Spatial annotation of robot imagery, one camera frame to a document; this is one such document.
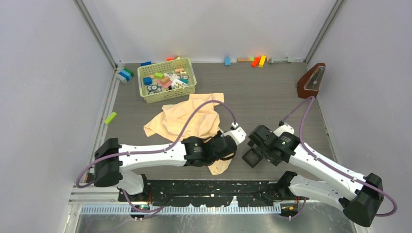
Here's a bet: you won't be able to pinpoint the black square frame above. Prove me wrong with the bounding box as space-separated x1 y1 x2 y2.
242 148 264 168

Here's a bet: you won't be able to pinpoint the cream yellow garment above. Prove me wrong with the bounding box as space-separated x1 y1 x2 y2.
143 93 232 176

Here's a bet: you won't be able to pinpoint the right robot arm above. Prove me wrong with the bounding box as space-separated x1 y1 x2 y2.
242 124 384 227

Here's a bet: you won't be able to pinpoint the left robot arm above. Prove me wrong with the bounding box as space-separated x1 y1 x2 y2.
93 128 246 201

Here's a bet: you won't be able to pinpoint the brown metronome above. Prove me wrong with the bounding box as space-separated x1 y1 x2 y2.
296 63 326 99

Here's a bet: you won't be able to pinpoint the orange block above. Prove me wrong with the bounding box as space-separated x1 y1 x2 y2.
251 57 260 67

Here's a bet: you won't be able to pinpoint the pink block in basket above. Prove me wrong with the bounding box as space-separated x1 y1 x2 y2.
156 79 172 90

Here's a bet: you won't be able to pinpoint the tan wooden block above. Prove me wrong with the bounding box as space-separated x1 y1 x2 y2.
237 57 251 63

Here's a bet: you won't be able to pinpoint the light blue block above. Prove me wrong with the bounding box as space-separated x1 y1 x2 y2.
224 56 231 66

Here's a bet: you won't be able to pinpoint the green plastic basket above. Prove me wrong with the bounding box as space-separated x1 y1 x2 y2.
137 58 197 103

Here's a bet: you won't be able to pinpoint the green block in basket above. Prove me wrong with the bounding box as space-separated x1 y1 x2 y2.
154 72 164 79

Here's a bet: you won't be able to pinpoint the blue cube in basket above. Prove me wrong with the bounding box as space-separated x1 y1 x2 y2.
143 77 153 85

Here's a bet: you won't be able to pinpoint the blue block behind basket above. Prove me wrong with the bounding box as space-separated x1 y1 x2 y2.
140 61 152 66

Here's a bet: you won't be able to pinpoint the lime green block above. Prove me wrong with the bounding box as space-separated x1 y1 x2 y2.
103 112 117 125

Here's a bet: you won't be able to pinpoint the blue green stacked blocks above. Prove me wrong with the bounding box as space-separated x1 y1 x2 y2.
117 68 135 83

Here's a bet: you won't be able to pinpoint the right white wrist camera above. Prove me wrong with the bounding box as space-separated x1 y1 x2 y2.
273 123 295 137

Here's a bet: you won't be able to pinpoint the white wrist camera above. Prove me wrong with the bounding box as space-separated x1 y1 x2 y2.
273 123 295 137
222 122 247 146

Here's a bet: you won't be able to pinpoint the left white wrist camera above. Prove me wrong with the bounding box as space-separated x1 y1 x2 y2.
222 122 247 146

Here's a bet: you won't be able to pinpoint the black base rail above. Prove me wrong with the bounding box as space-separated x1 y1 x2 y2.
127 180 304 207

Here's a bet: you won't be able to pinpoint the yellow block at wall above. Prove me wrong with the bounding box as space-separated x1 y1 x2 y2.
258 55 266 68

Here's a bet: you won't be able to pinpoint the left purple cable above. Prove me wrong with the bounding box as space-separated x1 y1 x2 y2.
75 100 239 221

